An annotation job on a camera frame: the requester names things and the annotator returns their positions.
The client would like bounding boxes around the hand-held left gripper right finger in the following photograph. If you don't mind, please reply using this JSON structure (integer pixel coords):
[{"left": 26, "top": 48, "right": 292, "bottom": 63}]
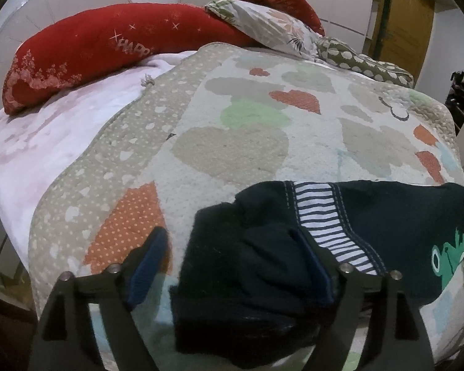
[{"left": 290, "top": 227, "right": 436, "bottom": 371}]

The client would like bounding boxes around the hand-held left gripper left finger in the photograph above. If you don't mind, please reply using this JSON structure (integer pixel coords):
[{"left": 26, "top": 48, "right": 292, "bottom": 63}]
[{"left": 29, "top": 226, "right": 171, "bottom": 371}]

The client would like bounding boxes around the dark navy striped shirt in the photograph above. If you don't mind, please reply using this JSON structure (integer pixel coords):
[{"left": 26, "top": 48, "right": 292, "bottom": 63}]
[{"left": 169, "top": 180, "right": 464, "bottom": 368}]

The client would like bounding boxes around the heart print quilt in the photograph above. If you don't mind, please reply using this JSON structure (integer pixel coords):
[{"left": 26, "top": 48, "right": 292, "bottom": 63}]
[{"left": 28, "top": 42, "right": 464, "bottom": 371}]

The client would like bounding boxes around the white fleece blanket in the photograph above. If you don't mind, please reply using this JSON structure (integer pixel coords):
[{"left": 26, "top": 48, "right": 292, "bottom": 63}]
[{"left": 0, "top": 49, "right": 202, "bottom": 264}]

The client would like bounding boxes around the green cloud print pillow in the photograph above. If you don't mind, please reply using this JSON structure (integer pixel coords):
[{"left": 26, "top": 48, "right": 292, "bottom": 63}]
[{"left": 315, "top": 36, "right": 415, "bottom": 89}]

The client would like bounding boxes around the long red pillow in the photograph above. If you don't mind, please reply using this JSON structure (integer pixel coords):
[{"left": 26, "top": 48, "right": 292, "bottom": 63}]
[{"left": 2, "top": 3, "right": 256, "bottom": 116}]

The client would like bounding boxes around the floral print pillow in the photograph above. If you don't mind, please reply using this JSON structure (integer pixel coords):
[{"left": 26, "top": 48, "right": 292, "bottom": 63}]
[{"left": 204, "top": 0, "right": 326, "bottom": 61}]

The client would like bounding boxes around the wooden door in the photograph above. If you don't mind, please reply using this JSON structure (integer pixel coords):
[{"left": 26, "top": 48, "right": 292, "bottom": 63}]
[{"left": 371, "top": 0, "right": 436, "bottom": 72}]

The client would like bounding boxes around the white round headboard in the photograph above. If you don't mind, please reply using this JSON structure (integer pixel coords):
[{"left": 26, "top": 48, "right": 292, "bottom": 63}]
[{"left": 0, "top": 0, "right": 133, "bottom": 132}]

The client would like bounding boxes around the small red pillow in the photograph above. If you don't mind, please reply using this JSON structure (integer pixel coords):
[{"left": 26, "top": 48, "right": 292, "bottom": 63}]
[{"left": 230, "top": 0, "right": 326, "bottom": 37}]

